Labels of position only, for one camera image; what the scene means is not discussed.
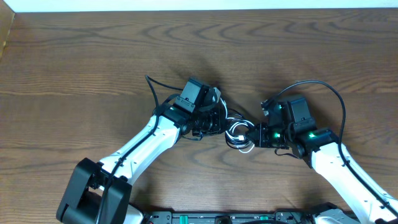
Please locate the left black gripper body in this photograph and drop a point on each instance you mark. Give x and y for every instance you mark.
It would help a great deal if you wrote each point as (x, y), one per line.
(219, 121)

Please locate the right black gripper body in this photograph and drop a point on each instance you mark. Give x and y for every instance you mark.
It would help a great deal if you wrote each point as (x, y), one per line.
(272, 136)

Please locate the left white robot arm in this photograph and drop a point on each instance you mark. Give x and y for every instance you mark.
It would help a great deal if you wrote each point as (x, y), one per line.
(99, 192)

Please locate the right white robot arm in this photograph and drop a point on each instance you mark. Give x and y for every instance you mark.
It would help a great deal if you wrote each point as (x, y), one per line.
(290, 125)

